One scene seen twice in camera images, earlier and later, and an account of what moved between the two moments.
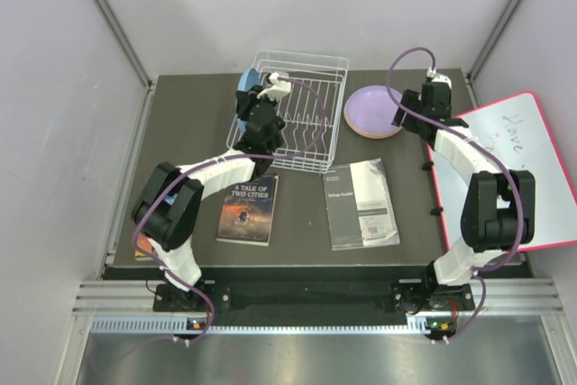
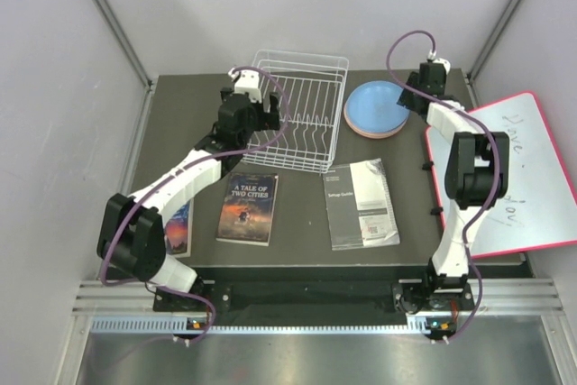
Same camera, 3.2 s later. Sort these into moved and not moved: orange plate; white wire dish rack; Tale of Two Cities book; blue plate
Moved: blue plate
Not moved: white wire dish rack; orange plate; Tale of Two Cities book
